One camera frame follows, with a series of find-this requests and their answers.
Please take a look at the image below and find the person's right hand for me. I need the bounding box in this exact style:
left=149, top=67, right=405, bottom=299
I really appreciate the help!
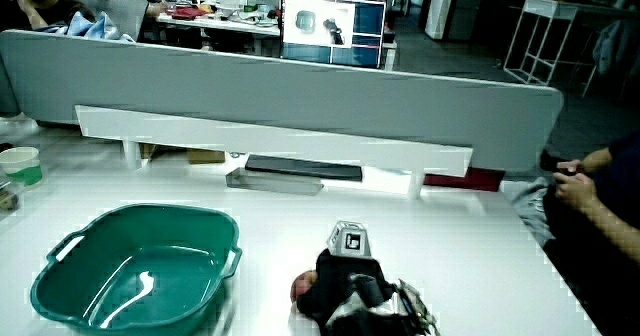
left=295, top=219, right=441, bottom=336

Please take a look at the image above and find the red apple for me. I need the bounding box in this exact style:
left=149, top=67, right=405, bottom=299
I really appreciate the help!
left=290, top=269, right=319, bottom=305

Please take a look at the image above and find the white desk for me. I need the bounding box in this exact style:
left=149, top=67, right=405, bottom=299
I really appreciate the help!
left=0, top=120, right=604, bottom=336

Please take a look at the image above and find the white desk shelf riser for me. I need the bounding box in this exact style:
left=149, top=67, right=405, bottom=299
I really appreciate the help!
left=74, top=104, right=474, bottom=200

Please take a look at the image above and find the grey desk partition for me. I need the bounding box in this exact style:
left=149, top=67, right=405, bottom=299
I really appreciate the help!
left=0, top=29, right=565, bottom=173

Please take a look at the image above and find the black keyboard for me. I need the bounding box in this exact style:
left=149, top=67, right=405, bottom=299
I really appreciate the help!
left=244, top=154, right=364, bottom=183

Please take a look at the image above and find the clear grey tray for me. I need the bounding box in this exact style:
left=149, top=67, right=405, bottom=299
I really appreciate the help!
left=225, top=167, right=325, bottom=197

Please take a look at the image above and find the dark red box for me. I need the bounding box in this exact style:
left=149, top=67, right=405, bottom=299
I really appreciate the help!
left=423, top=167, right=506, bottom=193

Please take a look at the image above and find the brown cardboard box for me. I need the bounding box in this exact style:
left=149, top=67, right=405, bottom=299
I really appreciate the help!
left=187, top=148, right=227, bottom=166

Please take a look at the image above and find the green plastic basin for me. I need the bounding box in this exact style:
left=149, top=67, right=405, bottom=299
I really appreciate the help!
left=29, top=203, right=244, bottom=336

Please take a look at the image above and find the black phone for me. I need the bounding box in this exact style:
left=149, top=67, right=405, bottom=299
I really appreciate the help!
left=539, top=149, right=581, bottom=176

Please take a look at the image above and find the computer monitor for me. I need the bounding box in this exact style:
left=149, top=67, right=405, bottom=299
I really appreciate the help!
left=279, top=0, right=388, bottom=70

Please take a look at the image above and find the cluttered white table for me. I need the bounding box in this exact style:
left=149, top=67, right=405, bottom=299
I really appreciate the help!
left=154, top=0, right=282, bottom=38

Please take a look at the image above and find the white metal rack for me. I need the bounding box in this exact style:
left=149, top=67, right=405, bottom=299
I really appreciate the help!
left=502, top=0, right=579, bottom=87

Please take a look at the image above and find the white green paper cup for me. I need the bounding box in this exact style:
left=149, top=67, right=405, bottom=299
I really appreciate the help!
left=0, top=146, right=44, bottom=187

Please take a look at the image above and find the light blue cloth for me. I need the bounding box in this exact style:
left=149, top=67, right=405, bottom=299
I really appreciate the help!
left=35, top=10, right=136, bottom=44

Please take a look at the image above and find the grey hanging jacket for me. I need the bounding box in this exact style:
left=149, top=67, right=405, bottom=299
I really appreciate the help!
left=592, top=19, right=632, bottom=77

